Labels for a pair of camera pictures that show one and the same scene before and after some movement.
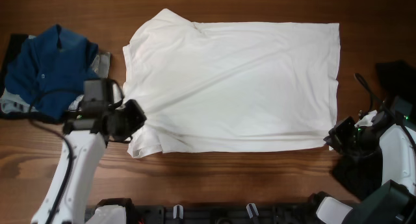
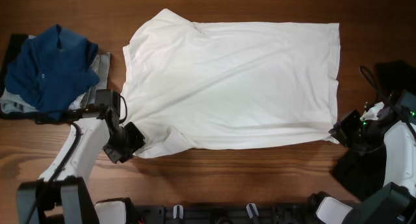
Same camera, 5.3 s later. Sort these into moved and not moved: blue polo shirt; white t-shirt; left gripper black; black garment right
Moved: left gripper black
Not moved: blue polo shirt; white t-shirt; black garment right
